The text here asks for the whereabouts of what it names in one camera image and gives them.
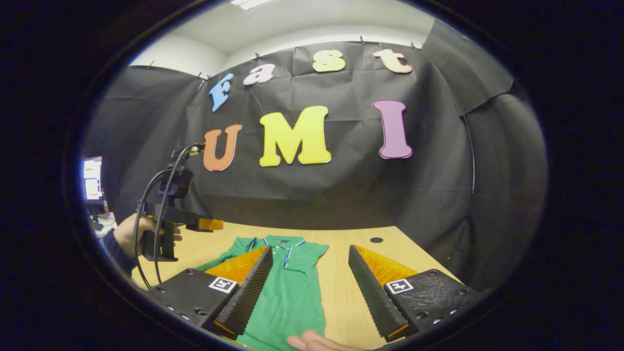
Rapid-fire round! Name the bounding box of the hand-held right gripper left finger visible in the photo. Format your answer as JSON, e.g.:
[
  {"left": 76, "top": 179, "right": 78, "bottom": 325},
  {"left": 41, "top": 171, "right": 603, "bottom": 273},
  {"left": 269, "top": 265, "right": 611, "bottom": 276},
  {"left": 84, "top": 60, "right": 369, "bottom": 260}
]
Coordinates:
[{"left": 145, "top": 245, "right": 274, "bottom": 341}]

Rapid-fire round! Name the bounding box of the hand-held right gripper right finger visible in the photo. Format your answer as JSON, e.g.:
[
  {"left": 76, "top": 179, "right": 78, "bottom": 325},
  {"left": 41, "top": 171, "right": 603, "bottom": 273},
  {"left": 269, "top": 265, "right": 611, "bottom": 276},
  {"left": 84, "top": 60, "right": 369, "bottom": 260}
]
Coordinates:
[{"left": 348, "top": 244, "right": 482, "bottom": 343}]

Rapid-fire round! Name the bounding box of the green T-shirt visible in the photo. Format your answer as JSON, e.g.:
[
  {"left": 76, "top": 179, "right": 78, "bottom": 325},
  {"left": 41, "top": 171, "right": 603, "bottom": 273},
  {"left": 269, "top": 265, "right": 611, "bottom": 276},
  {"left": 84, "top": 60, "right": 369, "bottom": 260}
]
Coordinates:
[{"left": 195, "top": 235, "right": 330, "bottom": 351}]

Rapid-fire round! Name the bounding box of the white side table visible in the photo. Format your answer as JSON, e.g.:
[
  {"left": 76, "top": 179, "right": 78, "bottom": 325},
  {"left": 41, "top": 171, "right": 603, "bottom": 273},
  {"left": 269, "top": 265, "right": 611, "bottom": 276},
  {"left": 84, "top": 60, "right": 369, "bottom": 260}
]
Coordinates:
[{"left": 90, "top": 212, "right": 118, "bottom": 238}]

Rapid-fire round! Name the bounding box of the computer monitor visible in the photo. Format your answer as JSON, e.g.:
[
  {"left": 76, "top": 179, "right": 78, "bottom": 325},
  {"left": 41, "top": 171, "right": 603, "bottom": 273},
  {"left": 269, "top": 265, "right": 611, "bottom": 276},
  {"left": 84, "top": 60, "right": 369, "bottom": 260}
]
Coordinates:
[{"left": 81, "top": 156, "right": 104, "bottom": 203}]

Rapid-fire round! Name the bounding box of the black backdrop cloth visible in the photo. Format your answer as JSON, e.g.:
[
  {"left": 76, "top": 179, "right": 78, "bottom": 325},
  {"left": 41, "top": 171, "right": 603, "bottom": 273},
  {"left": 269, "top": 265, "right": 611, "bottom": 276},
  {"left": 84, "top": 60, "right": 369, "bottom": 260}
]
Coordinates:
[{"left": 83, "top": 19, "right": 549, "bottom": 293}]

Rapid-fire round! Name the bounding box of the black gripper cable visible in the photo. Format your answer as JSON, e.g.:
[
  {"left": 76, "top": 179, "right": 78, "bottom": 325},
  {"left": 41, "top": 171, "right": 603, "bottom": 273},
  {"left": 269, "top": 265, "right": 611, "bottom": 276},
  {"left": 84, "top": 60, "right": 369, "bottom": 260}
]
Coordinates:
[{"left": 133, "top": 168, "right": 171, "bottom": 289}]

